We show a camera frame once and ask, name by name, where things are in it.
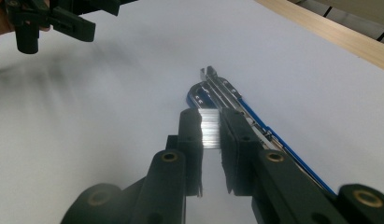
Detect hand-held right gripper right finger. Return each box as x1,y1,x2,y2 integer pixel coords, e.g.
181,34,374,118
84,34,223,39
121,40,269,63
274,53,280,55
219,107,349,224

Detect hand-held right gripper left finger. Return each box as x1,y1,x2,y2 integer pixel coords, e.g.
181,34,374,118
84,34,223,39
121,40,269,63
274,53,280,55
130,107,204,224

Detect silver staple strip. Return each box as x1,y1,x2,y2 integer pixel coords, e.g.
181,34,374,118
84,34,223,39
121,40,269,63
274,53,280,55
198,108,221,150

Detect blue stapler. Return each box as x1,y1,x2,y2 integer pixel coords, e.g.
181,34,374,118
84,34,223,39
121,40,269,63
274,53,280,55
186,65,337,196

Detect wooden table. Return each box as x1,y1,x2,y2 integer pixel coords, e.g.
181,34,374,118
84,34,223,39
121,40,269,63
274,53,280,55
254,0,384,74

